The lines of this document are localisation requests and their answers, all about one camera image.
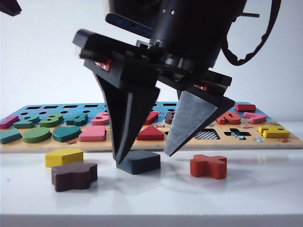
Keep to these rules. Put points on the yellow math sign piece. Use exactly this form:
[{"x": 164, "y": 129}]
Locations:
[{"x": 274, "y": 133}]

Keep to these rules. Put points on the pink math sign piece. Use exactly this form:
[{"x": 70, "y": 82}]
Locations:
[{"x": 255, "y": 118}]

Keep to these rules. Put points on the green number three piece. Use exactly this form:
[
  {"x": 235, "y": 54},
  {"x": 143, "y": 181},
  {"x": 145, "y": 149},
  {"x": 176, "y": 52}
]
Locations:
[{"x": 50, "y": 120}]

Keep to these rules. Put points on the red number seven piece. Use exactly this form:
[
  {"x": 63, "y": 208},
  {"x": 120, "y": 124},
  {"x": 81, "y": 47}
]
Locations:
[{"x": 151, "y": 118}]

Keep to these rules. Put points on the colourful wooden puzzle board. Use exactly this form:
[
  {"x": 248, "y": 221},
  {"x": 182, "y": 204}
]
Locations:
[{"x": 94, "y": 145}]

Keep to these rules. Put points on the dark green number four piece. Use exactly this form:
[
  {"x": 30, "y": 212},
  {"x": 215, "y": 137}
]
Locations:
[{"x": 78, "y": 120}]

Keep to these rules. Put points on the orange cross block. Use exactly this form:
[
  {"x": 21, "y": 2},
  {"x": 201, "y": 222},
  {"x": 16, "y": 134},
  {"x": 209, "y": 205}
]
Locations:
[{"x": 206, "y": 166}]

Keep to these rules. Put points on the teal parallelogram block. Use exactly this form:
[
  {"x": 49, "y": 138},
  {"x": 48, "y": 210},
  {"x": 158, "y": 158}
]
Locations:
[{"x": 9, "y": 137}]

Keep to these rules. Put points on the brown number eight piece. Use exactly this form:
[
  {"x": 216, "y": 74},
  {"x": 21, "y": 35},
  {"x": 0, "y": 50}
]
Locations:
[{"x": 169, "y": 118}]

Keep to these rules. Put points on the pink number five piece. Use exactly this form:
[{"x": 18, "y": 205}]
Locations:
[{"x": 99, "y": 121}]

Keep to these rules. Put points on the dark blue square block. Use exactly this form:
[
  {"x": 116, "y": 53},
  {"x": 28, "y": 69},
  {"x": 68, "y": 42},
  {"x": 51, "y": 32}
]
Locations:
[{"x": 142, "y": 163}]

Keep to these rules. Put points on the magenta number one piece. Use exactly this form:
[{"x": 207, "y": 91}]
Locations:
[{"x": 8, "y": 121}]

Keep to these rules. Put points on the yellow pentagon block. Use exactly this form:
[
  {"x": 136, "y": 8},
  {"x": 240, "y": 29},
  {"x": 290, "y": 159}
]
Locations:
[{"x": 62, "y": 157}]

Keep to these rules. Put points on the green oval block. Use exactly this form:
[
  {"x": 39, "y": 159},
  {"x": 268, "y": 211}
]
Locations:
[{"x": 35, "y": 136}]

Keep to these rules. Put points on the green number two piece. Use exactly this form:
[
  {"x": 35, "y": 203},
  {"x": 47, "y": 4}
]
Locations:
[{"x": 28, "y": 120}]

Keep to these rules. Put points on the teal semicircle block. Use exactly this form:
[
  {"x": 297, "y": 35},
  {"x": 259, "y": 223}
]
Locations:
[{"x": 66, "y": 134}]

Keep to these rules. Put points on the thin grey metal rod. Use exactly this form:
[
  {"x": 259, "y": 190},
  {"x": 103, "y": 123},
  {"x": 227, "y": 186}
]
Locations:
[{"x": 252, "y": 14}]

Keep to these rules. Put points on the orange number ten piece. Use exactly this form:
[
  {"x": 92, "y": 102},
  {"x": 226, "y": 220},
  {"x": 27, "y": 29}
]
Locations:
[{"x": 229, "y": 119}]

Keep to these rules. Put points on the dark brown star block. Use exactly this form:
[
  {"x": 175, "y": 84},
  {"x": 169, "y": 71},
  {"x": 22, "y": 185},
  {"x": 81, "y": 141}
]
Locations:
[{"x": 72, "y": 177}]

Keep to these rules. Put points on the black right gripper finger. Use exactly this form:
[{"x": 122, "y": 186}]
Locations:
[{"x": 189, "y": 118}]

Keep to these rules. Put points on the red minus sign piece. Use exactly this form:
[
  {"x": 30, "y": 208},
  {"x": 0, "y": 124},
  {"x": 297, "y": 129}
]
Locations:
[{"x": 245, "y": 108}]

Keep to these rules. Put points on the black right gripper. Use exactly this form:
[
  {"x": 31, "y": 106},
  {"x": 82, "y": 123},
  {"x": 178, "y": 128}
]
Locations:
[{"x": 106, "y": 47}]

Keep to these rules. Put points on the pink trapezoid block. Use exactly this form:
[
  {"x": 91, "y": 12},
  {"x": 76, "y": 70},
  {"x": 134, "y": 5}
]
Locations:
[{"x": 92, "y": 134}]

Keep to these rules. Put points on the red triangle block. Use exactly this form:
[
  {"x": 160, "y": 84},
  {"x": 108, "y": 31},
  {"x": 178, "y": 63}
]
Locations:
[{"x": 151, "y": 135}]

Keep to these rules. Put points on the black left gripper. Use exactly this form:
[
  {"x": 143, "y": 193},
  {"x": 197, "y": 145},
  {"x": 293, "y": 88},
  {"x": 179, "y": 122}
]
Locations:
[{"x": 8, "y": 6}]

